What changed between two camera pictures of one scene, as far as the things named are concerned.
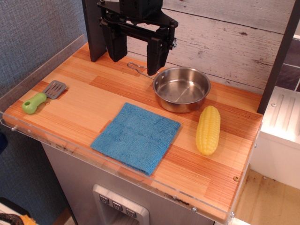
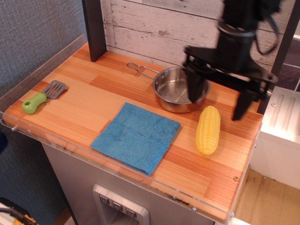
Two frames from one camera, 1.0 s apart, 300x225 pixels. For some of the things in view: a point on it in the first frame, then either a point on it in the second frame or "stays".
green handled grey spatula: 54,89 stays
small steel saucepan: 178,89 stays
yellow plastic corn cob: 208,129 stays
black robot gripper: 143,19 to 232,60
